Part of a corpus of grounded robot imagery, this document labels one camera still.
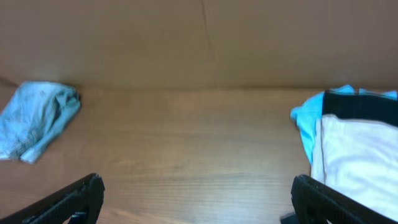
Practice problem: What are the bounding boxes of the light blue denim jeans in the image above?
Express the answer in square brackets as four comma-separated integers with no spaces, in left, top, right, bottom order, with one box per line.
[1,82,81,164]

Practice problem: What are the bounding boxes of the light blue folded garment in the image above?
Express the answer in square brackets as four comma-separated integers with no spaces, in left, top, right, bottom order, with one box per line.
[290,85,397,165]

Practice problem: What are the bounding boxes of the black folded garment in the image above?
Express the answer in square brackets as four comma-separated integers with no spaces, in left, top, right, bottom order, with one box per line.
[322,91,397,126]

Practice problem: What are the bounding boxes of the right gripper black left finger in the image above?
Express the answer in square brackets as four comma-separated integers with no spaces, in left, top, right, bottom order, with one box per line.
[1,173,105,224]

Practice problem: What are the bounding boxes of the beige folded garment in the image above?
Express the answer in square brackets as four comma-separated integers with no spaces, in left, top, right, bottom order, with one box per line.
[310,115,397,220]

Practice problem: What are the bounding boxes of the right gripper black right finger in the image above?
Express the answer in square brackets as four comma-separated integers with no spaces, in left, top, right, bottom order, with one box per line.
[291,175,397,224]

